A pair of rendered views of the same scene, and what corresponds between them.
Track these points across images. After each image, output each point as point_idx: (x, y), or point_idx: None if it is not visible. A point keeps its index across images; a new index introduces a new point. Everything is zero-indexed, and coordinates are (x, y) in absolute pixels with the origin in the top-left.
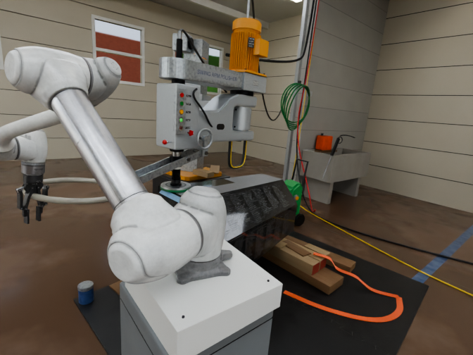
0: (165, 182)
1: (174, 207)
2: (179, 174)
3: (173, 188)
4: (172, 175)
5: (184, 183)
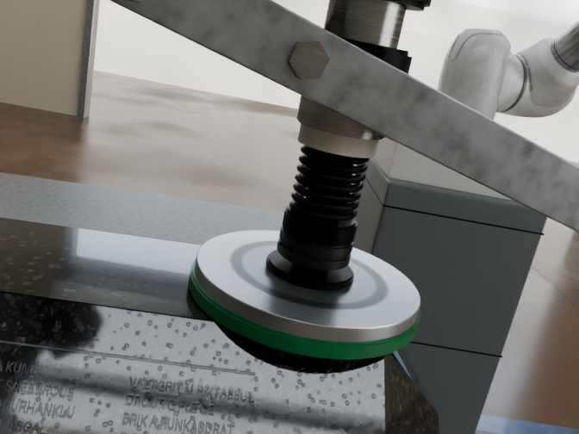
0: (364, 325)
1: (516, 57)
2: (297, 193)
3: (358, 251)
4: (356, 210)
5: (232, 258)
